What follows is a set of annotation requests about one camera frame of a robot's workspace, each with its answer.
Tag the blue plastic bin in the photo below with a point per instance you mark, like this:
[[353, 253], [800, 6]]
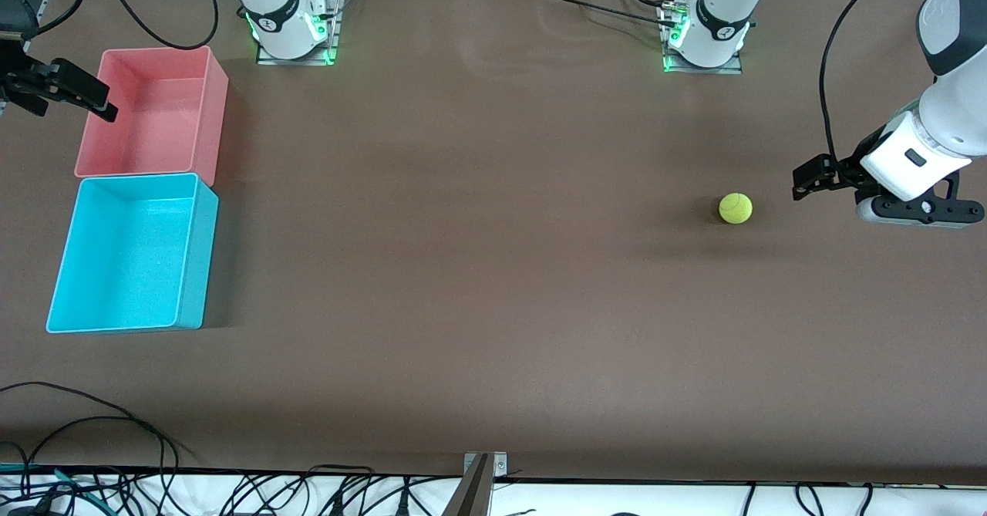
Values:
[[123, 261]]

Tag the grey metal bracket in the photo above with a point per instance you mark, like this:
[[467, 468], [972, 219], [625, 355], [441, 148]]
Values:
[[500, 463]]

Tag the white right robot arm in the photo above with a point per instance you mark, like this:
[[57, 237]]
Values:
[[277, 7]]

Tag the dark metal bar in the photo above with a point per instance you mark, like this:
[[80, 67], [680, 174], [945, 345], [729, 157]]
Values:
[[470, 497]]

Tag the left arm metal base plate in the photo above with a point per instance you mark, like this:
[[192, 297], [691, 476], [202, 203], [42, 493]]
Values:
[[732, 69]]

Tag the yellow tennis ball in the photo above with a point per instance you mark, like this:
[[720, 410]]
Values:
[[736, 208]]

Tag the black power plug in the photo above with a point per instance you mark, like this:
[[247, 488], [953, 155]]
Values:
[[337, 504], [403, 503]]

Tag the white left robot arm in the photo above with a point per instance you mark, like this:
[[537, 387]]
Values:
[[956, 107]]

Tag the pink plastic bin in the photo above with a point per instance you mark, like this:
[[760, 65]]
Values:
[[154, 115]]

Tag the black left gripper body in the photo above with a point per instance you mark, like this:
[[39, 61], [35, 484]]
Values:
[[847, 169]]

